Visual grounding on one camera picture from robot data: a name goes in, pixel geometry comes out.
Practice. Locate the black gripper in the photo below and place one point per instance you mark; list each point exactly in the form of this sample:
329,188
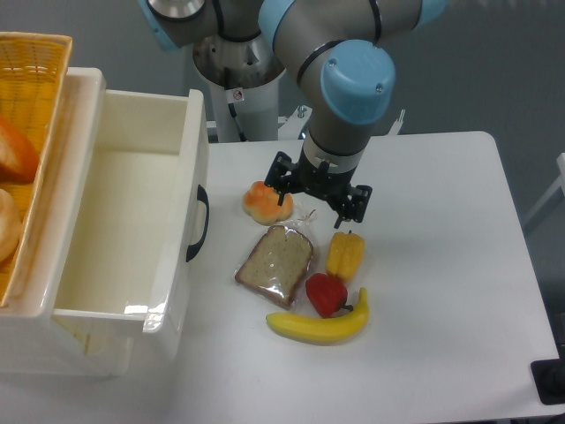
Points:
348,201

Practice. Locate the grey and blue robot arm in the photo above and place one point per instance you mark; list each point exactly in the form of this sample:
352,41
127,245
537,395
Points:
332,51

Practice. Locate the black device at table corner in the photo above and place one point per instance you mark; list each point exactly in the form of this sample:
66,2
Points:
549,380

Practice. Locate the orange glazed bread bun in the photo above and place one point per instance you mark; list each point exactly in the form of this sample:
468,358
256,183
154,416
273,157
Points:
260,202

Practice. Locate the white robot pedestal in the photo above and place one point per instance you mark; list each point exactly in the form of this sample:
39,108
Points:
247,88

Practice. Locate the orange wicker basket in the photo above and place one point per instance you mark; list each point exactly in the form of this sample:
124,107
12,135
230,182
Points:
33,69

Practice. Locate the yellow banana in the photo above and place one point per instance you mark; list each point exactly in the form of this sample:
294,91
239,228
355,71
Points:
322,330

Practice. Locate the black drawer handle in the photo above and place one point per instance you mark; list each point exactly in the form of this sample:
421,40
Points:
200,230

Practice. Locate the red bell pepper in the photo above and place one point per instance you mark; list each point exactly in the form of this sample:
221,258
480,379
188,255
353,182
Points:
327,294

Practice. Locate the white drawer cabinet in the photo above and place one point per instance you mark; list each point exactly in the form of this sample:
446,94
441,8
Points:
36,337

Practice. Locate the white bracket behind table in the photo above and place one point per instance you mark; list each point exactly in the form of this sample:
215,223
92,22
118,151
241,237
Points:
295,126

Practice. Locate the orange bread in basket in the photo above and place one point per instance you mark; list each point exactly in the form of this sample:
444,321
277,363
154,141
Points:
19,159

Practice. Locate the white frame at right edge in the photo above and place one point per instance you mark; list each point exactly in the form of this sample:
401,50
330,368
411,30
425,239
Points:
549,200

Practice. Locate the white open drawer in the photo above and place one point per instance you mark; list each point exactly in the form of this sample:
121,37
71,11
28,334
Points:
126,263

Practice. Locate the toast slice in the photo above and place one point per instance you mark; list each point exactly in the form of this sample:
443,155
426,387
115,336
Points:
281,260

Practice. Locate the pale round bread in basket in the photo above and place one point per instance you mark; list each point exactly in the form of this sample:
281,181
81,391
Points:
11,225

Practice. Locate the yellow bell pepper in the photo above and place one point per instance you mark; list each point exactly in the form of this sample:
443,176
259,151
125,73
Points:
345,254

